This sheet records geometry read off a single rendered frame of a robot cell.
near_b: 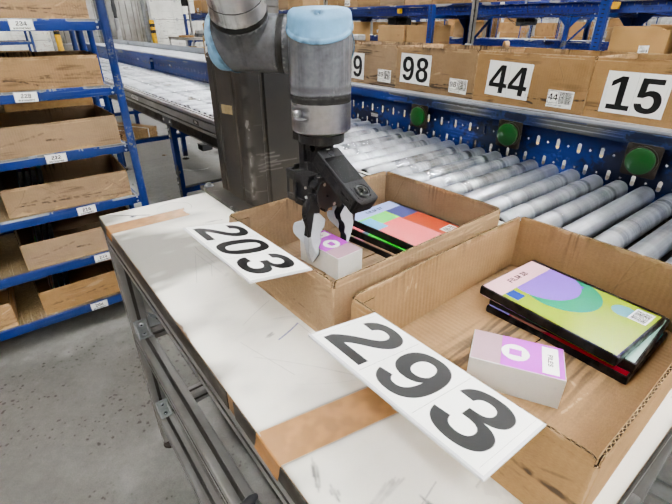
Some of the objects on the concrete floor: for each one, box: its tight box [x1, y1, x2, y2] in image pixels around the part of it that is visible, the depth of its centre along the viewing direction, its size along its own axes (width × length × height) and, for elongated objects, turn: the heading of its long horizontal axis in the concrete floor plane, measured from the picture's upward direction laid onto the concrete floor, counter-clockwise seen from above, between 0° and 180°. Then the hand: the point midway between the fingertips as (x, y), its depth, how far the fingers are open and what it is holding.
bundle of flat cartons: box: [116, 121, 158, 141], centre depth 470 cm, size 69×47×13 cm
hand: (331, 250), depth 74 cm, fingers open, 6 cm apart
